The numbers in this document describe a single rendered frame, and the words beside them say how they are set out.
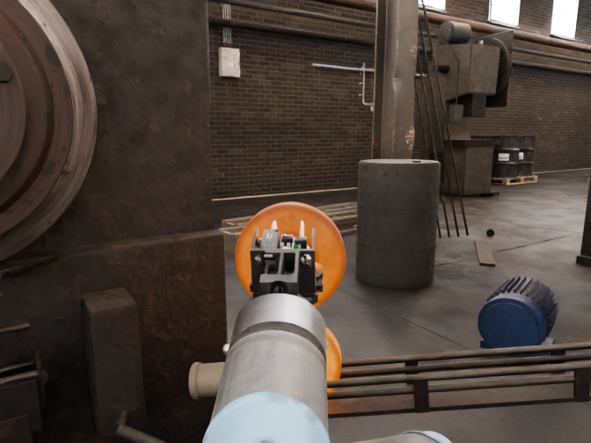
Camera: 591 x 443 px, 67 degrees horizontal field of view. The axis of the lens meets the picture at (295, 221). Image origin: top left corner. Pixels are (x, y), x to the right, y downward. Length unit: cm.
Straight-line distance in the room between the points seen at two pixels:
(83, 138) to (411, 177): 255
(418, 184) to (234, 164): 486
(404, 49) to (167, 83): 395
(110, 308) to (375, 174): 251
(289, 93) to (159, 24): 717
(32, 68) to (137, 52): 27
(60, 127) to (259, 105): 711
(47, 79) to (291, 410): 57
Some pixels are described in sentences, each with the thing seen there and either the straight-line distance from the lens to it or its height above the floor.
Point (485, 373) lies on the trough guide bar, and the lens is 79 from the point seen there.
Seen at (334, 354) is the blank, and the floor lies 73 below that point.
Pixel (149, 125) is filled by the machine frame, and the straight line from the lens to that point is 94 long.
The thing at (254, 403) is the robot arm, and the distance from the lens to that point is 34.
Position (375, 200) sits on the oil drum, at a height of 62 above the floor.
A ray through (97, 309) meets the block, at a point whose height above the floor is 80.
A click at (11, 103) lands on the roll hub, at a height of 111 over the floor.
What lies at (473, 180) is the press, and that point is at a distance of 831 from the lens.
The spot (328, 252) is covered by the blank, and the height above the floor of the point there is 92.
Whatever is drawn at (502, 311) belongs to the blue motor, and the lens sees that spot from 232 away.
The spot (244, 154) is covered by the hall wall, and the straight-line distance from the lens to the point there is 764.
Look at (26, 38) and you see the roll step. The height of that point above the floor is 120.
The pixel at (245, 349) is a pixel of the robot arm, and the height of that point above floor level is 91.
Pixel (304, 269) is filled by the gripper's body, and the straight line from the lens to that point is 49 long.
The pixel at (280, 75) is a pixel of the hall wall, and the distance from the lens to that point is 802.
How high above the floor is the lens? 108
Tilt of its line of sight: 11 degrees down
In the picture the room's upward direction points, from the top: straight up
